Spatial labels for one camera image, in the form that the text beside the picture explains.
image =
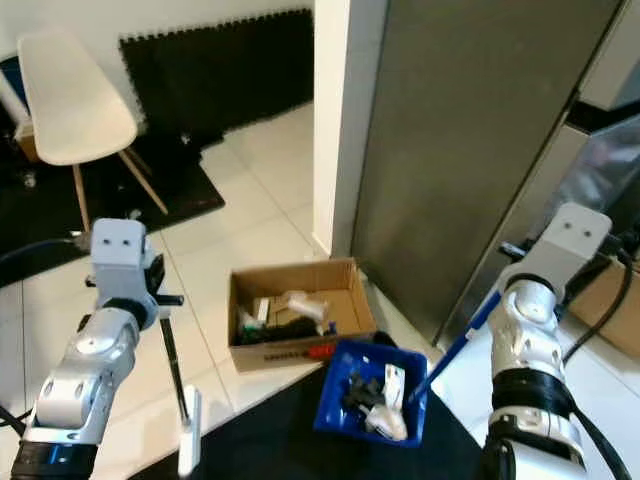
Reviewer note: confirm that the open brown cardboard box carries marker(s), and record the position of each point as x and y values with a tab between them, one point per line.
345	295

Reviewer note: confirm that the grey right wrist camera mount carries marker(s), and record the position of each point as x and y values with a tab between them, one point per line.
572	240

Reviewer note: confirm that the black crumpled trash piece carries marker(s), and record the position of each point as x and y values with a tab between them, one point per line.
360	392

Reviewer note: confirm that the white crumpled trash piece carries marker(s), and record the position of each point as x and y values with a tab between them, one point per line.
390	410

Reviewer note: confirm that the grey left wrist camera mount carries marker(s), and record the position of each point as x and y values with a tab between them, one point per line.
118	262

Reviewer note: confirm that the black foam puzzle mat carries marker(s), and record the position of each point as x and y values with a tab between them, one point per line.
230	70

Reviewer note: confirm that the closed brown cardboard box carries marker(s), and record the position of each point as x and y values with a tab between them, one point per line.
610	295

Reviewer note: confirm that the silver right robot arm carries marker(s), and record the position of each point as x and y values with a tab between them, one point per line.
530	360

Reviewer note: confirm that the black rug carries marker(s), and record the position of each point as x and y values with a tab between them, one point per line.
50	215

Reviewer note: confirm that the white chair wooden legs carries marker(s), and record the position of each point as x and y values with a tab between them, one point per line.
75	100

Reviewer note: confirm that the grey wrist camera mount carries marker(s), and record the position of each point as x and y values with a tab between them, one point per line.
572	240
118	262

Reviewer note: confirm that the white crumpled item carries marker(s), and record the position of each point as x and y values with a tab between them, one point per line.
305	308

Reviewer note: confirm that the dark grey tall panel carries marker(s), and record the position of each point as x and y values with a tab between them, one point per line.
460	150

